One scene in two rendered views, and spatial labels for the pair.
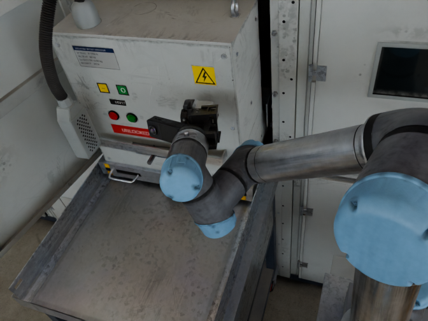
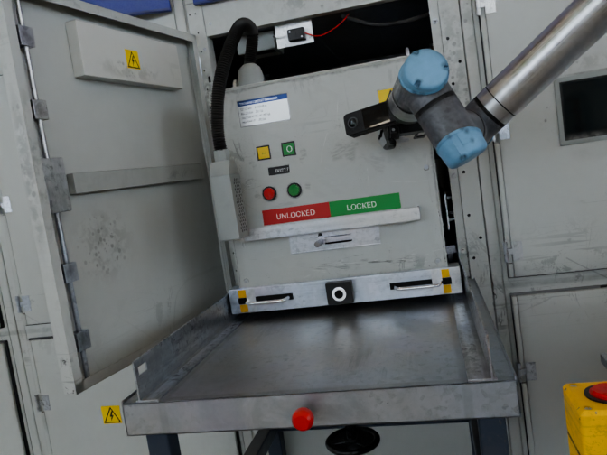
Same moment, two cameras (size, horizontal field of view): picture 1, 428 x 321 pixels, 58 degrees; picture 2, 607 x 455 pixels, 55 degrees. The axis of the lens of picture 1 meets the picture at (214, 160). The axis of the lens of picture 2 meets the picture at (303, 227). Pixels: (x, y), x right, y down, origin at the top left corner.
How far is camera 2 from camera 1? 92 cm
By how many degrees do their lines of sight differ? 42
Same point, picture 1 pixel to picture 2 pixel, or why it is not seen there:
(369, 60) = (550, 101)
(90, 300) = (264, 383)
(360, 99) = (553, 152)
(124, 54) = (299, 97)
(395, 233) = not seen: outside the picture
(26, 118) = (151, 211)
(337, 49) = not seen: hidden behind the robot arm
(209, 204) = (457, 104)
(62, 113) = (219, 166)
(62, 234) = (190, 352)
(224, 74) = not seen: hidden behind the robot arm
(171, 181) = (418, 61)
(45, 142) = (163, 256)
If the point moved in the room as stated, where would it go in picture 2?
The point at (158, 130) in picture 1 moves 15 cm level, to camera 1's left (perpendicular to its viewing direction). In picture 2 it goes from (359, 119) to (285, 128)
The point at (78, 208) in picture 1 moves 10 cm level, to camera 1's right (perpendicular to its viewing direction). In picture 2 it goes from (206, 333) to (252, 324)
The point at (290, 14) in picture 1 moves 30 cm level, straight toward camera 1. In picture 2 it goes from (459, 75) to (497, 50)
